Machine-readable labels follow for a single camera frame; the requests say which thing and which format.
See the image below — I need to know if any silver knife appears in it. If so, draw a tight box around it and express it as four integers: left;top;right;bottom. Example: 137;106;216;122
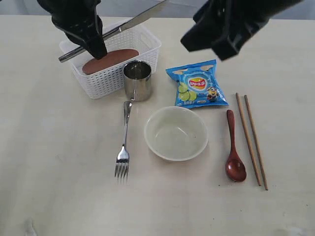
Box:
59;0;167;63

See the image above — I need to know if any light wooden chopstick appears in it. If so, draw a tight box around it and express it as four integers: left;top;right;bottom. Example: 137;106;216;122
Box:
236;93;262;186

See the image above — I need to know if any white plastic woven basket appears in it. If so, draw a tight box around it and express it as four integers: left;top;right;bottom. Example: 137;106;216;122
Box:
68;24;161;99

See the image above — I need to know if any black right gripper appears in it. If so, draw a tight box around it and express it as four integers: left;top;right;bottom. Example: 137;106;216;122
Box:
180;0;301;61

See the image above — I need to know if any stainless steel fork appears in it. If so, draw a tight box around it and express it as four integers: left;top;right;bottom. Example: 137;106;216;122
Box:
114;101;132;181

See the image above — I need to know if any speckled ceramic floral bowl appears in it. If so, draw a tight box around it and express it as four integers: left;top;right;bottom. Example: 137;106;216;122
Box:
144;106;209;162

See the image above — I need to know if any brown wooden chopstick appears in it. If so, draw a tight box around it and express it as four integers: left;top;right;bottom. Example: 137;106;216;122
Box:
244;95;269;191

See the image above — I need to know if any stainless steel cup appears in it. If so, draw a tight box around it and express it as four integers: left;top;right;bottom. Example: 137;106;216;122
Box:
123;60;152;101

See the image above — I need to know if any dark wooden spoon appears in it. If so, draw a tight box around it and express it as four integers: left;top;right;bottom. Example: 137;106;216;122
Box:
225;110;247;182

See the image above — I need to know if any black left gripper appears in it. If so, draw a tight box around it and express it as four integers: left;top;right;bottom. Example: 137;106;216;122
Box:
38;0;107;59

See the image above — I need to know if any dark plate in basket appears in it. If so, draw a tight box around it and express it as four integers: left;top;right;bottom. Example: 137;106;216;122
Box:
82;49;139;75

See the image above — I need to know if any blue Lays chip bag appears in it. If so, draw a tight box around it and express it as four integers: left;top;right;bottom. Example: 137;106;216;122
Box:
166;59;228;109

